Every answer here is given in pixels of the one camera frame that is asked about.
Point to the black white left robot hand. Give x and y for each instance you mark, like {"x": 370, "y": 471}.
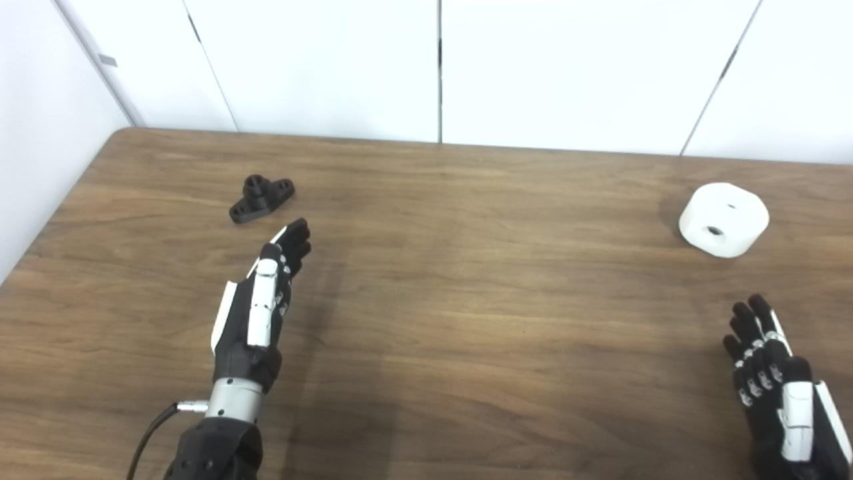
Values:
{"x": 248, "y": 340}

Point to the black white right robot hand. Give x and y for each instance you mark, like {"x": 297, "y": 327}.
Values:
{"x": 766, "y": 400}

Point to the black flanged holder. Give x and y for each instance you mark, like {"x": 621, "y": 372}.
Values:
{"x": 256, "y": 198}

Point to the round white piece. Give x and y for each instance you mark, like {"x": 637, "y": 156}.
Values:
{"x": 730, "y": 216}

